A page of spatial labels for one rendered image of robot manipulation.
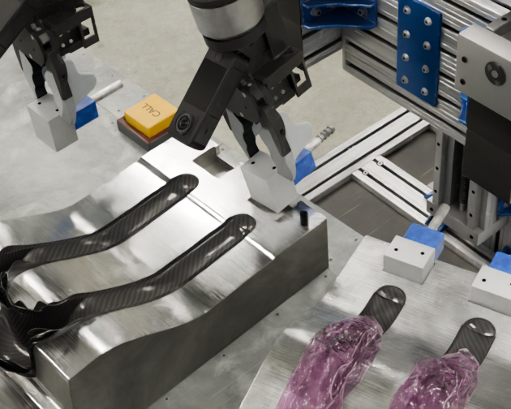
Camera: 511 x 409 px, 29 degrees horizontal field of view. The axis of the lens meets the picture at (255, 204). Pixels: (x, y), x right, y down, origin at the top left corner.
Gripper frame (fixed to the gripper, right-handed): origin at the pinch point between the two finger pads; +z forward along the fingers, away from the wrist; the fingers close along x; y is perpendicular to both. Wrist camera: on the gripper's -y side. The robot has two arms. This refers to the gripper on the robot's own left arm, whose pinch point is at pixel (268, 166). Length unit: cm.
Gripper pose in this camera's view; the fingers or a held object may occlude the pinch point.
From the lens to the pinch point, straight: 119.3
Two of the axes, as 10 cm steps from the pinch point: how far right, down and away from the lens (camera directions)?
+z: 2.8, 6.9, 6.7
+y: 7.1, -6.1, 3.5
